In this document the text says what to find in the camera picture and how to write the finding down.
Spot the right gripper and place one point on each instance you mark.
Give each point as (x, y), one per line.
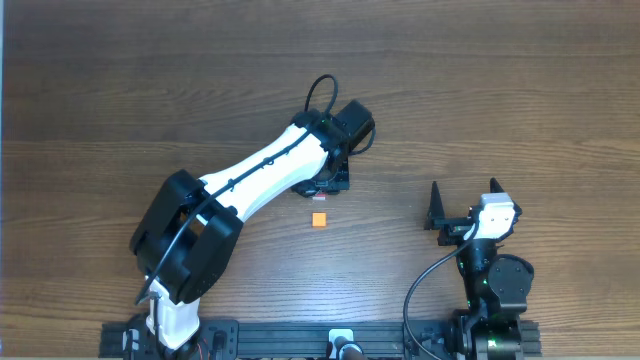
(455, 231)

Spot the orange cube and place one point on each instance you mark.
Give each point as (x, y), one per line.
(319, 220)

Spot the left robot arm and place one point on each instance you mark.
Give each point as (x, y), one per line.
(265, 175)

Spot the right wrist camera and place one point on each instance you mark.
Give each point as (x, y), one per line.
(495, 215)

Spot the mounting rail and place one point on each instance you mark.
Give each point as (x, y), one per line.
(290, 340)

